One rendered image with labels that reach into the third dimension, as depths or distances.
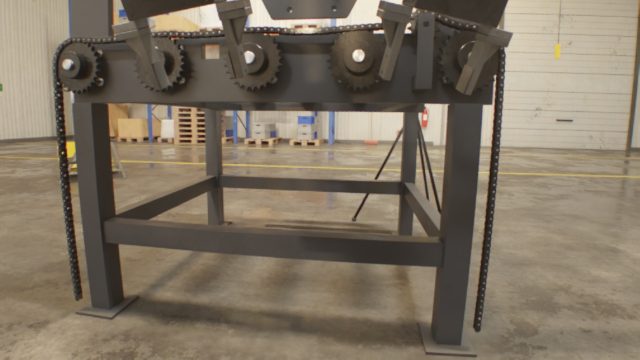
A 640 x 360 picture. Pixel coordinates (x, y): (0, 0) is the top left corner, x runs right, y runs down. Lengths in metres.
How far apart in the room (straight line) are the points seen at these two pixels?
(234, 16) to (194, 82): 0.62
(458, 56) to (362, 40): 0.25
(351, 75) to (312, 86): 0.13
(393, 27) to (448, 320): 0.88
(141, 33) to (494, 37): 0.50
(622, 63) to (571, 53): 1.59
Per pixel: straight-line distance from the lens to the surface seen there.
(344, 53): 0.87
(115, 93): 1.22
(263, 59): 0.90
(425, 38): 0.89
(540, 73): 11.35
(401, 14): 0.46
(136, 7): 0.51
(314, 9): 1.00
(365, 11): 10.49
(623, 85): 12.71
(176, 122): 9.54
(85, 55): 1.24
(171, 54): 1.05
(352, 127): 9.96
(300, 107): 1.90
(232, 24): 0.47
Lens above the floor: 0.69
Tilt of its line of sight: 7 degrees down
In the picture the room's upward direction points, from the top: 1 degrees clockwise
